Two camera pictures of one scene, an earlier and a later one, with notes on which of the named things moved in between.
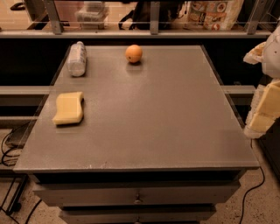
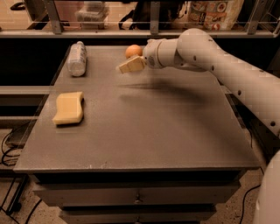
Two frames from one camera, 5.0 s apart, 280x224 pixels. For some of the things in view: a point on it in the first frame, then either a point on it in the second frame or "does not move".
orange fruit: x=134 y=53 does not move
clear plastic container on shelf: x=92 y=13 does not move
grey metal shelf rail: x=253 y=28 does not move
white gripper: x=272 y=57 → x=150 y=55
